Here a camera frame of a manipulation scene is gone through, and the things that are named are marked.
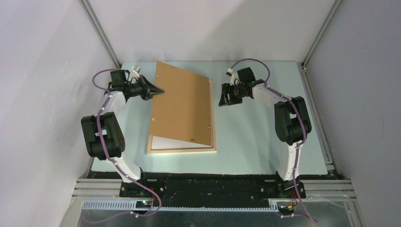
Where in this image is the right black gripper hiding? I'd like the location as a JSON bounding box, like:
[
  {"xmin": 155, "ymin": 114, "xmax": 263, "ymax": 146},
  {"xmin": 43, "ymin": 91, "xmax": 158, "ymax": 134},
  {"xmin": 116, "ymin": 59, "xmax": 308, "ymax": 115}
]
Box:
[{"xmin": 218, "ymin": 83, "xmax": 245, "ymax": 106}]

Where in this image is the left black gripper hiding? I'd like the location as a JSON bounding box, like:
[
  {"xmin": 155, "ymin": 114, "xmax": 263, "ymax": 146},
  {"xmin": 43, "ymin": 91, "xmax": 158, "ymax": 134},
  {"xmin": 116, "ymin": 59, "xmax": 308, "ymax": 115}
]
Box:
[{"xmin": 125, "ymin": 75, "xmax": 165, "ymax": 101}]

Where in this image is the brown backing board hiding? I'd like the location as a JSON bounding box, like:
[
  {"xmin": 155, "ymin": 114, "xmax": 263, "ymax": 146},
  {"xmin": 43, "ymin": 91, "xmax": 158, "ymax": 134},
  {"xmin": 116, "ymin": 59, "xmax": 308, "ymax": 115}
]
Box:
[{"xmin": 149, "ymin": 61, "xmax": 213, "ymax": 145}]

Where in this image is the wooden picture frame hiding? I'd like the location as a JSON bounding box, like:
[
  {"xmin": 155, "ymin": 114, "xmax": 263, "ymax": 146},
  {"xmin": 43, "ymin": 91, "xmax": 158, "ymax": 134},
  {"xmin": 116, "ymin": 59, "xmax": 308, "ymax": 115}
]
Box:
[{"xmin": 147, "ymin": 79, "xmax": 217, "ymax": 155}]

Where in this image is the printed photo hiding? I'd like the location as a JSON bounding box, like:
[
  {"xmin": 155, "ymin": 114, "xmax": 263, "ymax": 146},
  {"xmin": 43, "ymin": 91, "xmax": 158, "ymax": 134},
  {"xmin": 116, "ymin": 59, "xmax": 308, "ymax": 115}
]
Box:
[{"xmin": 151, "ymin": 136, "xmax": 213, "ymax": 150}]

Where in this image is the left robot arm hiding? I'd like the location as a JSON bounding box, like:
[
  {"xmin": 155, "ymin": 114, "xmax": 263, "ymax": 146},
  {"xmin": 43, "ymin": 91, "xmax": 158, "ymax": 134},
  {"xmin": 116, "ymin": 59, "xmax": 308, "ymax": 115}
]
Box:
[{"xmin": 81, "ymin": 68, "xmax": 165, "ymax": 198}]

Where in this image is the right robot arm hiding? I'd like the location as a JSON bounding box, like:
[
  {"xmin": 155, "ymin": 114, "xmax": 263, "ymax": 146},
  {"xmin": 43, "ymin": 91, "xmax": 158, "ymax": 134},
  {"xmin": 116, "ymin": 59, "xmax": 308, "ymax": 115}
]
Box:
[{"xmin": 218, "ymin": 67, "xmax": 312, "ymax": 198}]

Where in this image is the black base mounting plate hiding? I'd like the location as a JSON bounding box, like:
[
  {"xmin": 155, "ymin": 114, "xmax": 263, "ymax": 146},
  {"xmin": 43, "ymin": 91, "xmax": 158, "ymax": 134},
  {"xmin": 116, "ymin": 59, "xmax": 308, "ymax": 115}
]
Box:
[{"xmin": 87, "ymin": 170, "xmax": 309, "ymax": 208}]

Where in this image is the left corner aluminium profile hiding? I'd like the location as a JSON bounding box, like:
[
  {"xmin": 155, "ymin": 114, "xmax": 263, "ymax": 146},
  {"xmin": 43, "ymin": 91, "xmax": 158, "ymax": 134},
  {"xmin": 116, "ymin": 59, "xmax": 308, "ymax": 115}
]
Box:
[{"xmin": 78, "ymin": 0, "xmax": 122, "ymax": 68}]

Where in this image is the corner aluminium profile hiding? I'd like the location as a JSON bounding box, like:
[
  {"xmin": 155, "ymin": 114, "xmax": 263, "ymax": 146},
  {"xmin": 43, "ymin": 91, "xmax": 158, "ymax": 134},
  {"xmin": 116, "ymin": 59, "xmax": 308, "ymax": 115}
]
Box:
[
  {"xmin": 78, "ymin": 0, "xmax": 122, "ymax": 68},
  {"xmin": 302, "ymin": 0, "xmax": 344, "ymax": 71}
]

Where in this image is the right corner aluminium profile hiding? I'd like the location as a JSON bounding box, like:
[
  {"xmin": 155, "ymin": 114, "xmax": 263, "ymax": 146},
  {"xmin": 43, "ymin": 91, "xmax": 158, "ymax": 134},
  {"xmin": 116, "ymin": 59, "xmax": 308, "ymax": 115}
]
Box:
[{"xmin": 302, "ymin": 0, "xmax": 344, "ymax": 71}]

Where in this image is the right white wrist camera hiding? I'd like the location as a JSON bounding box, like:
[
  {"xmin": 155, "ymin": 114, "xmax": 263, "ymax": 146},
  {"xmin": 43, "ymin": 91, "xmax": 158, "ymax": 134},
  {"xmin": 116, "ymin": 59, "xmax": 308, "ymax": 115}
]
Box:
[{"xmin": 226, "ymin": 68, "xmax": 241, "ymax": 86}]

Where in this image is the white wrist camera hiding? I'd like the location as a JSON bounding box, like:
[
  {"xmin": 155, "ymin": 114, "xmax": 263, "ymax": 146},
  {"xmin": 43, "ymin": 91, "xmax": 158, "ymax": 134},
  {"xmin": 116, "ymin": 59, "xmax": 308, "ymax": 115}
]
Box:
[
  {"xmin": 226, "ymin": 68, "xmax": 241, "ymax": 86},
  {"xmin": 130, "ymin": 65, "xmax": 141, "ymax": 79}
]

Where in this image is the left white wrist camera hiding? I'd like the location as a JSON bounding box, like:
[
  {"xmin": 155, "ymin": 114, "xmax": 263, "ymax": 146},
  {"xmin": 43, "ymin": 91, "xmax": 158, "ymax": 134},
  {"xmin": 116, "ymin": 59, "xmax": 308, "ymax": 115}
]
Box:
[{"xmin": 130, "ymin": 65, "xmax": 141, "ymax": 79}]

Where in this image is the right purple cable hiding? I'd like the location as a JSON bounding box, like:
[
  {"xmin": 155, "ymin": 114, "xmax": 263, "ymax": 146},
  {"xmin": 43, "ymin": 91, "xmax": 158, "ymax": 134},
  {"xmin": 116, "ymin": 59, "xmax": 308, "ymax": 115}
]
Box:
[{"xmin": 230, "ymin": 58, "xmax": 319, "ymax": 224}]

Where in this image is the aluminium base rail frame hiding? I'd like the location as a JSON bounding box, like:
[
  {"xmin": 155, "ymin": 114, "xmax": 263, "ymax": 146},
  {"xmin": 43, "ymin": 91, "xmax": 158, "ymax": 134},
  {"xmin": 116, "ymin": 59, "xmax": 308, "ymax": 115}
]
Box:
[{"xmin": 61, "ymin": 170, "xmax": 365, "ymax": 227}]

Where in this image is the grey slotted cable duct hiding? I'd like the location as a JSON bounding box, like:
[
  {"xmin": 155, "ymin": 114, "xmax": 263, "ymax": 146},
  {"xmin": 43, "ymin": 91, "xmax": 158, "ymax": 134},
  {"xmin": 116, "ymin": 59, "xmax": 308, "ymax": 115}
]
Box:
[{"xmin": 82, "ymin": 199, "xmax": 279, "ymax": 212}]

